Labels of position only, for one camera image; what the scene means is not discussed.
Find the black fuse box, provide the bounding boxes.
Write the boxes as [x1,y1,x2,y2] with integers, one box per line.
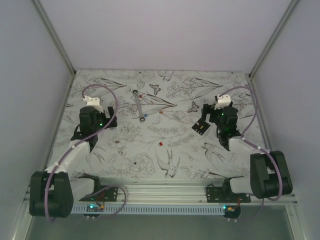
[191,118,210,136]

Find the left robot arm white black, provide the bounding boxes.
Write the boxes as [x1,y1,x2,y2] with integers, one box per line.
[29,106,118,221]

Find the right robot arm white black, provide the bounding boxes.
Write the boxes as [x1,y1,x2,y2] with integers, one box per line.
[201,103,293,203]

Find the silver combination wrench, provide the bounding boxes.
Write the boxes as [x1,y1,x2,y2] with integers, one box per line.
[132,89,146,123]

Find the left controller board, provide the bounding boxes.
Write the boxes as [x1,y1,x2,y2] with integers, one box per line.
[86,204,105,213]

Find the controller board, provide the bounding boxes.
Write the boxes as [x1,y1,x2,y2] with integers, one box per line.
[86,204,105,213]
[223,205,241,219]

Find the right controller board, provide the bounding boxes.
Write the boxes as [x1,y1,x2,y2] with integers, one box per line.
[223,205,241,219]

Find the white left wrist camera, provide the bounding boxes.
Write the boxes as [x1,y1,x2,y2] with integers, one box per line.
[83,95,104,113]

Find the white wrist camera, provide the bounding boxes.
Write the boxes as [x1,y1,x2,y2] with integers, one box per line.
[83,95,104,113]
[214,94,232,110]

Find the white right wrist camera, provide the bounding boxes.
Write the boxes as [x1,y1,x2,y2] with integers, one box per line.
[214,94,232,110]

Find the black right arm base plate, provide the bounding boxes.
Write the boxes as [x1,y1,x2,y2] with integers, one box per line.
[205,184,251,204]

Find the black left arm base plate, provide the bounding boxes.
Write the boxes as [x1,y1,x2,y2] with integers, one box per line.
[79,186,118,202]

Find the aluminium mounting rail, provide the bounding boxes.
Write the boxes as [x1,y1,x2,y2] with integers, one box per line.
[24,176,298,206]

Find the white slotted cable duct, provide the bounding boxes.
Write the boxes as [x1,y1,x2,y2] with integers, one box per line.
[71,203,224,216]

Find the left aluminium frame post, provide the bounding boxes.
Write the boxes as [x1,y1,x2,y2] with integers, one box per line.
[31,0,77,76]

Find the aluminium frame post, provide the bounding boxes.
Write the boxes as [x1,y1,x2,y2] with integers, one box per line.
[248,0,300,80]
[31,0,77,76]

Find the right aluminium frame post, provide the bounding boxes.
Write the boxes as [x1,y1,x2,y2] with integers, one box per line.
[248,0,300,80]

